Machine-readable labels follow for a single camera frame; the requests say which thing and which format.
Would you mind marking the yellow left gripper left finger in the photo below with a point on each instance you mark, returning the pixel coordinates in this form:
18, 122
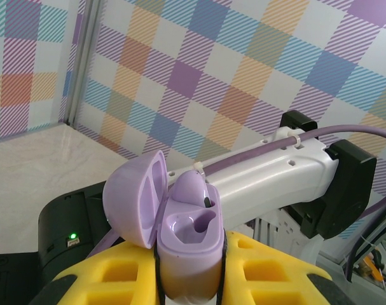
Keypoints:
116, 273

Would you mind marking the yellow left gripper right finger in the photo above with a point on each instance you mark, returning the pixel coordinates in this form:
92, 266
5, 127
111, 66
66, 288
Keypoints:
262, 273

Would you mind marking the purple earbud charging case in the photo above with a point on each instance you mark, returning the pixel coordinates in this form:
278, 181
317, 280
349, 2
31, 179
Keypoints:
186, 254

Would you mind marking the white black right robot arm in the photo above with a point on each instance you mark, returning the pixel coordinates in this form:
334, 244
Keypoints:
269, 178

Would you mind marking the aluminium frame post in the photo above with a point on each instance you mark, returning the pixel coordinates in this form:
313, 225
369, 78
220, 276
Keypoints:
83, 63

